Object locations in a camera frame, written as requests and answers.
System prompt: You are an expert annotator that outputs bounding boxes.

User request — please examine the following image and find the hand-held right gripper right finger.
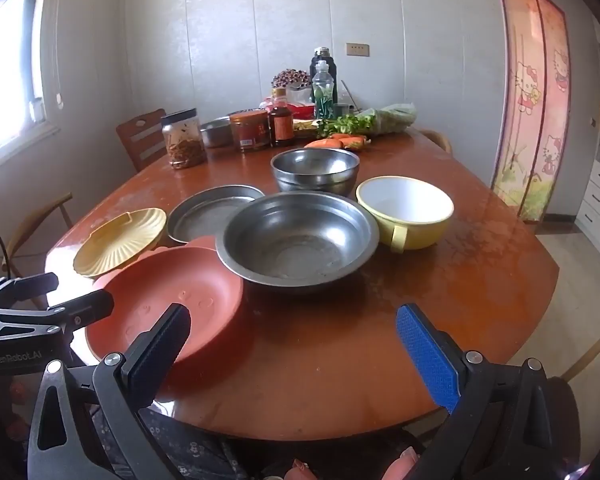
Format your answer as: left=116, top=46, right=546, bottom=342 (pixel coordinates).
left=396, top=303, right=581, bottom=480

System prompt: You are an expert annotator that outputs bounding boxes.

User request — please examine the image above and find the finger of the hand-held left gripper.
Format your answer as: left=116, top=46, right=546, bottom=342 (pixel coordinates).
left=0, top=290, right=115, bottom=341
left=0, top=272, right=60, bottom=307

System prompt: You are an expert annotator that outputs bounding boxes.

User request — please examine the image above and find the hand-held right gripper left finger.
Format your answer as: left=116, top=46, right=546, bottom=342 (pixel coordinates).
left=27, top=303, right=191, bottom=480

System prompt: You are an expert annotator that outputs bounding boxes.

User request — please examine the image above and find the orange plastic plate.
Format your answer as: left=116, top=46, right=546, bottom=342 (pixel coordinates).
left=84, top=237, right=245, bottom=368

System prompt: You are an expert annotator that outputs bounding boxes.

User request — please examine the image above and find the yellow shell-shaped plate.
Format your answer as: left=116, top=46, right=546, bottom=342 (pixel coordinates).
left=73, top=207, right=168, bottom=279

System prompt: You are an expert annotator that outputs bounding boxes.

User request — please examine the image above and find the steel plate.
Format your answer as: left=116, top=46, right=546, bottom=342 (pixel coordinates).
left=167, top=185, right=266, bottom=247

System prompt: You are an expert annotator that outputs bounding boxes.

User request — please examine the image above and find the yellow bowl with handle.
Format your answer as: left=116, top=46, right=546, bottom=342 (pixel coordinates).
left=356, top=175, right=454, bottom=253

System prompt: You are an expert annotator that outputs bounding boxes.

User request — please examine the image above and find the large steel basin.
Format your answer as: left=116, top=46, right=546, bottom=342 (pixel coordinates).
left=216, top=191, right=380, bottom=288

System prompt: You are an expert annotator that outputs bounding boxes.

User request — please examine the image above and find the deep steel bowl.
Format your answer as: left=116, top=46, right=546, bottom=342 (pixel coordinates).
left=271, top=147, right=361, bottom=198

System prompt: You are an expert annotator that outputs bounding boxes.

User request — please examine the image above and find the light wooden armchair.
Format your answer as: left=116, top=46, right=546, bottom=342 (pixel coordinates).
left=2, top=192, right=76, bottom=281
left=415, top=129, right=453, bottom=155
left=560, top=292, right=600, bottom=383

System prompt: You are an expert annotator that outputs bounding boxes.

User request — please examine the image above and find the dark floral clothing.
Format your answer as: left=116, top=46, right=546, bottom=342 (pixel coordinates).
left=95, top=405, right=253, bottom=480

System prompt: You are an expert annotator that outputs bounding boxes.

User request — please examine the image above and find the brown wooden chair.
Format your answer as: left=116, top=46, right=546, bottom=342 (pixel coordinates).
left=116, top=108, right=168, bottom=173

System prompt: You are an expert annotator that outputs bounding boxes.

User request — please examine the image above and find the clear jar with black lid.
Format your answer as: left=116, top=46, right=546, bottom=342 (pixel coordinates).
left=161, top=108, right=208, bottom=170

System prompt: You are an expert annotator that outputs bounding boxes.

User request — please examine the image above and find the window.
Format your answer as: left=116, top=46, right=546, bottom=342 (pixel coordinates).
left=0, top=0, right=61, bottom=161

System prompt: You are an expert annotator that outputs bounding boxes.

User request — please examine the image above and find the small steel bowl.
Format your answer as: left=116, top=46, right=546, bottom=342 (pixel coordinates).
left=200, top=116, right=233, bottom=149

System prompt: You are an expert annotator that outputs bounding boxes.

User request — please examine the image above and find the jar with orange lid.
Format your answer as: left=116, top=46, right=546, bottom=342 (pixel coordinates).
left=229, top=109, right=272, bottom=153

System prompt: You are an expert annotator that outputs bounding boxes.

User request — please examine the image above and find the bag of green vegetables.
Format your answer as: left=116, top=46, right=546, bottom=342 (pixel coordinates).
left=365, top=103, right=418, bottom=136

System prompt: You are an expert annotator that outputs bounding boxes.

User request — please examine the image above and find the dark sauce bottle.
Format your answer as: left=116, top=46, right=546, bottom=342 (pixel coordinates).
left=268, top=87, right=295, bottom=147

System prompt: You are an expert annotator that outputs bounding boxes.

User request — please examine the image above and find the plate of yellow food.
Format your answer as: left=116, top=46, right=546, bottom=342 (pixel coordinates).
left=292, top=119, right=326, bottom=138

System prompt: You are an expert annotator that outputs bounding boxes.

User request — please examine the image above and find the pink cartoon door curtain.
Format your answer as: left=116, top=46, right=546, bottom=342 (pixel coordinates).
left=490, top=0, right=568, bottom=223

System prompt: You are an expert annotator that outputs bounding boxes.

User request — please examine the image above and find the red tissue pack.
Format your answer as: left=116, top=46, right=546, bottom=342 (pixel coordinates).
left=286, top=87, right=317, bottom=118

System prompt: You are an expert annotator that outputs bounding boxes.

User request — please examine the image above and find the clear plastic bottle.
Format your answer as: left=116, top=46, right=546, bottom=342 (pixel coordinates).
left=312, top=60, right=337, bottom=120

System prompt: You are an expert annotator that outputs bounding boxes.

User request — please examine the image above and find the dried flower decoration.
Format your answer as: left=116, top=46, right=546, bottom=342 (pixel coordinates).
left=271, top=67, right=312, bottom=90

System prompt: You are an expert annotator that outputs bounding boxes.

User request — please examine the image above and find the black thermos flask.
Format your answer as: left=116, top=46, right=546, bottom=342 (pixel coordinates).
left=309, top=47, right=339, bottom=106

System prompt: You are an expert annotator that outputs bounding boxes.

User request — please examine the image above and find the window blind cord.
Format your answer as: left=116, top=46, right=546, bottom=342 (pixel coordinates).
left=54, top=0, right=64, bottom=107

